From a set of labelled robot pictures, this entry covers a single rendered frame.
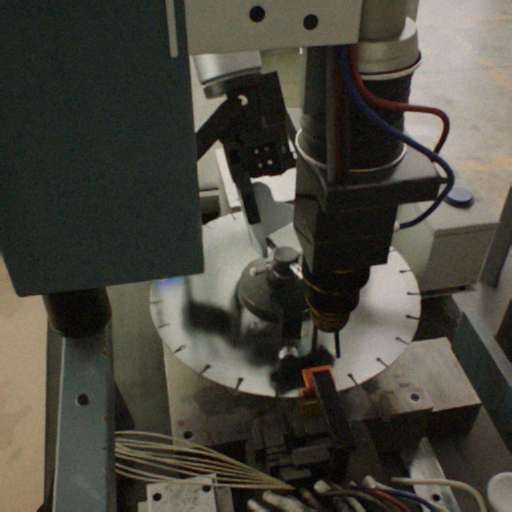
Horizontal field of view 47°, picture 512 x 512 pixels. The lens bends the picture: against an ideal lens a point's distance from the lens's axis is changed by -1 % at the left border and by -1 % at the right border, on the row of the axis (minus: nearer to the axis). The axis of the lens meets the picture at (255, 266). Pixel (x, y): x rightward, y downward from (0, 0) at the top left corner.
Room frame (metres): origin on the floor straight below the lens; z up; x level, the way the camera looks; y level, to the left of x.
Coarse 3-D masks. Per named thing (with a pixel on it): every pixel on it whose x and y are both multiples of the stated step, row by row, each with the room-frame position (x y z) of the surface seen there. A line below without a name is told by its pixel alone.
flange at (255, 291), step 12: (252, 264) 0.56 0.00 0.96; (300, 264) 0.56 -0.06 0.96; (252, 276) 0.54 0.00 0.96; (264, 276) 0.54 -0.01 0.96; (276, 276) 0.52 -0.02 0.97; (240, 288) 0.52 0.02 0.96; (252, 288) 0.52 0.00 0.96; (264, 288) 0.52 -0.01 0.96; (276, 288) 0.51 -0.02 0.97; (252, 300) 0.50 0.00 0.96; (264, 300) 0.50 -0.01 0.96; (264, 312) 0.48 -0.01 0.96
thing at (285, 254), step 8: (272, 240) 0.56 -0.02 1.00; (272, 248) 0.55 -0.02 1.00; (280, 248) 0.54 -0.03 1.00; (288, 248) 0.54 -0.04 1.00; (280, 256) 0.53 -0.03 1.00; (288, 256) 0.53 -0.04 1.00; (296, 256) 0.53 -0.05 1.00; (264, 264) 0.52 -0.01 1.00; (272, 264) 0.52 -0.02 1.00; (280, 264) 0.52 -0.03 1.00; (288, 264) 0.52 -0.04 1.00; (296, 264) 0.52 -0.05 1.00; (256, 272) 0.51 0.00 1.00; (280, 272) 0.52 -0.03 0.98; (288, 272) 0.52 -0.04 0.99; (296, 272) 0.51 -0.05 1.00
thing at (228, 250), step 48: (240, 240) 0.62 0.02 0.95; (288, 240) 0.62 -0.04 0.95; (192, 288) 0.53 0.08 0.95; (384, 288) 0.53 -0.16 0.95; (192, 336) 0.45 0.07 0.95; (240, 336) 0.45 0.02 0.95; (384, 336) 0.45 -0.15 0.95; (240, 384) 0.38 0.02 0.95; (288, 384) 0.38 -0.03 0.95; (336, 384) 0.38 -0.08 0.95
